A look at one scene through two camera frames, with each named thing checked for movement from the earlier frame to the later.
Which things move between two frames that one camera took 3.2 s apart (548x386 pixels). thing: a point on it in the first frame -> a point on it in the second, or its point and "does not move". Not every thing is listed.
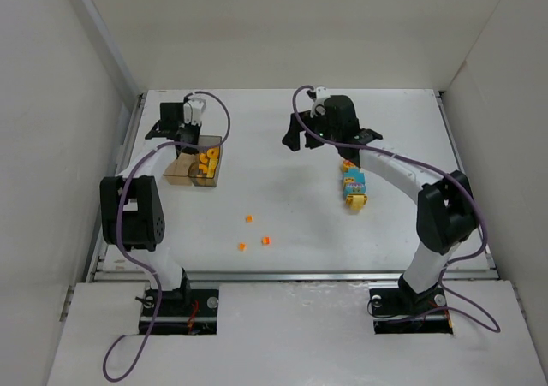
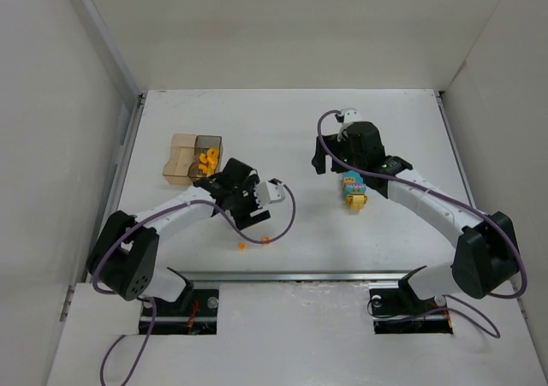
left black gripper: (158, 130) -> (247, 206)
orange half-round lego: (213, 152) does not move
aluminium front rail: (294, 277) does not move
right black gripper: (295, 130) -> (332, 157)
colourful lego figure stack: (354, 186) does not move
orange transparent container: (177, 173) does not move
